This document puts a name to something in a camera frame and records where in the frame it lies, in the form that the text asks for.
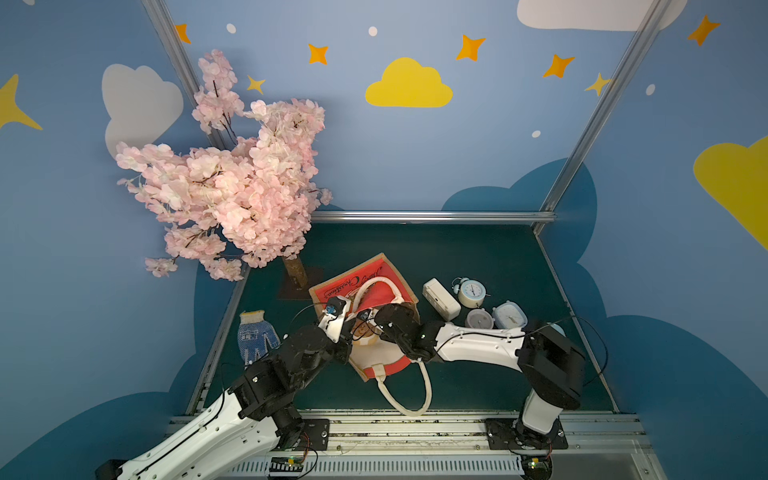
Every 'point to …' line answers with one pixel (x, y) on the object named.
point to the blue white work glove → (252, 333)
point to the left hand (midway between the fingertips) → (353, 316)
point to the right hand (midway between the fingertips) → (395, 305)
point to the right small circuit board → (536, 467)
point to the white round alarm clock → (471, 293)
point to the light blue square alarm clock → (509, 315)
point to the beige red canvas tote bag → (352, 300)
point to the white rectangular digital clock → (441, 300)
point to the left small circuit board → (286, 464)
